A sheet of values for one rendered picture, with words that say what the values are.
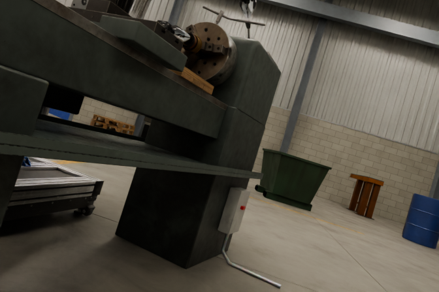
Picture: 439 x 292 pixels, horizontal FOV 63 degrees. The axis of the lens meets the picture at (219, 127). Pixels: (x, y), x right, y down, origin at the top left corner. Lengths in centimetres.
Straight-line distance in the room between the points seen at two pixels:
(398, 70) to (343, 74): 174
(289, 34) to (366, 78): 293
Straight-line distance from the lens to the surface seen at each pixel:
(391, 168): 1264
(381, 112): 1265
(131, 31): 108
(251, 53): 191
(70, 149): 88
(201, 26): 190
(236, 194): 208
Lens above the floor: 66
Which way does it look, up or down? 3 degrees up
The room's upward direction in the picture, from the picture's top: 17 degrees clockwise
